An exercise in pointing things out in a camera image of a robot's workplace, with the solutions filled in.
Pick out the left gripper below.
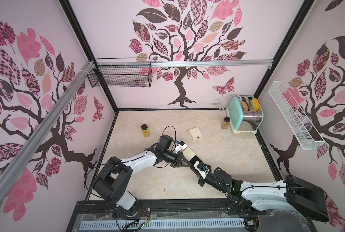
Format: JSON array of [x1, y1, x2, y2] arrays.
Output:
[[163, 150, 191, 168]]

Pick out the cream drawer jewelry box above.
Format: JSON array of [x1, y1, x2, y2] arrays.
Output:
[[188, 127, 203, 141]]

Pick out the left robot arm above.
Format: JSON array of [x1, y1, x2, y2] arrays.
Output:
[[90, 135, 192, 214]]

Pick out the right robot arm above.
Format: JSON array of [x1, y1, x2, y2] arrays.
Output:
[[191, 161, 329, 222]]

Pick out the yellow spice jar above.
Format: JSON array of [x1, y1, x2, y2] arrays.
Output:
[[141, 124, 150, 138]]

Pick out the brown spice jar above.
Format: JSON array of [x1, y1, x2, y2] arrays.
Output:
[[221, 116, 230, 130]]

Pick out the mint green toaster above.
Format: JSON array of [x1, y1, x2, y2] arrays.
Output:
[[226, 95, 264, 134]]

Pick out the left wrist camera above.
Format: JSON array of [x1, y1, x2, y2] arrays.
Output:
[[175, 141, 188, 153]]

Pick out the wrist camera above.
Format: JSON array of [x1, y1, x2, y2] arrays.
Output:
[[193, 161, 211, 179], [175, 141, 188, 153]]

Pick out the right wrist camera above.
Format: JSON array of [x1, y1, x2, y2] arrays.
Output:
[[193, 161, 211, 179]]

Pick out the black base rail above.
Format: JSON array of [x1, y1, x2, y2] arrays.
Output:
[[66, 198, 316, 232]]

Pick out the white slotted cable duct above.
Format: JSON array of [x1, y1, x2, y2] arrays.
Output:
[[78, 218, 246, 232]]

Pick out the white toaster cable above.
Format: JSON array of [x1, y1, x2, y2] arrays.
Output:
[[212, 94, 243, 116]]

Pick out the white wire shelf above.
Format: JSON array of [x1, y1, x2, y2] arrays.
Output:
[[268, 81, 326, 150]]

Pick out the black wire basket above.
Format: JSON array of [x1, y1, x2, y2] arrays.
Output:
[[88, 58, 153, 88]]

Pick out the aluminium rail back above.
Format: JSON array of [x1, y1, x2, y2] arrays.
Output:
[[97, 60, 273, 68]]

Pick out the aluminium rail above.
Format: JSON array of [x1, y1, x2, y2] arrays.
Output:
[[0, 61, 95, 203], [97, 60, 273, 68]]

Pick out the aluminium rail left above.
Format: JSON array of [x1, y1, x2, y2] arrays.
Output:
[[0, 61, 95, 203]]

